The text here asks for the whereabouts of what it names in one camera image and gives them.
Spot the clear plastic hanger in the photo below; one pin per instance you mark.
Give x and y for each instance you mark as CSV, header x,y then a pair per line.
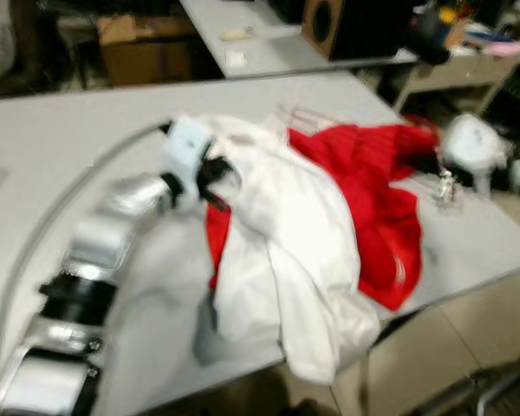
x,y
444,186

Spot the red garment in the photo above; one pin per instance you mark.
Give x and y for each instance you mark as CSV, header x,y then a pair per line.
x,y
364,191

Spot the white garment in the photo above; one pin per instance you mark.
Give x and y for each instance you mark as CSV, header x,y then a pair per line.
x,y
277,225

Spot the pale pink hanger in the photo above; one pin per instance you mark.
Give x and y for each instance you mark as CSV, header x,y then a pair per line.
x,y
299,117

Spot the beige wooden side table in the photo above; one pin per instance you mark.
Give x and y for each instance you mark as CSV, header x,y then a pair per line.
x,y
455,74

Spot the black cylindrical object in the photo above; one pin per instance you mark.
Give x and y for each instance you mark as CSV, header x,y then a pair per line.
x,y
429,43

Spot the flat pink object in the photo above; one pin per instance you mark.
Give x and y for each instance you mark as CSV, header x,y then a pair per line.
x,y
504,49

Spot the brown cardboard box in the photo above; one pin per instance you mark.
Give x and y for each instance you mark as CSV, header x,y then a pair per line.
x,y
147,56

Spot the beige remote control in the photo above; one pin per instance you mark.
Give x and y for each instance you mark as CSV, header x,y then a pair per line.
x,y
238,35

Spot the brown and black speaker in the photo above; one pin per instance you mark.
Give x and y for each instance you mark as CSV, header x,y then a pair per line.
x,y
364,30

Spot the grey metal chair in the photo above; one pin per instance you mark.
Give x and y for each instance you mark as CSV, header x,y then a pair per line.
x,y
494,390

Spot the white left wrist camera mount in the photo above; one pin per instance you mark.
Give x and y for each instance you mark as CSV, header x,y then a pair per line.
x,y
186,147

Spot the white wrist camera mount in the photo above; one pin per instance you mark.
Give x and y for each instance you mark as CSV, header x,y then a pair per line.
x,y
472,143
186,147

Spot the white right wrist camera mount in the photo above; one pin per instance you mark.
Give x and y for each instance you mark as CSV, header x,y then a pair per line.
x,y
472,143

